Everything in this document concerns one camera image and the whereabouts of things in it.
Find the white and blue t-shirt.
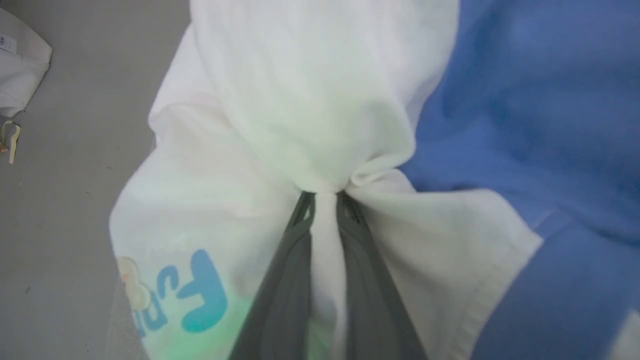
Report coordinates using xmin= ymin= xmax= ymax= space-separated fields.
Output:
xmin=109 ymin=0 xmax=640 ymax=360

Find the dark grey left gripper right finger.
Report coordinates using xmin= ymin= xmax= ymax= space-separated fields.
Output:
xmin=336 ymin=193 xmax=427 ymax=360

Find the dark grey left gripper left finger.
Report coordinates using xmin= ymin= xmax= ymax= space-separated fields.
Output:
xmin=229 ymin=191 xmax=316 ymax=360

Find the small cream strap piece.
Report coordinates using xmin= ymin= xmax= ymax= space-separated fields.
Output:
xmin=0 ymin=120 xmax=22 ymax=165

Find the white garment with label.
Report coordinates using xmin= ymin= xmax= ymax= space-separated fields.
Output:
xmin=0 ymin=7 xmax=53 ymax=118

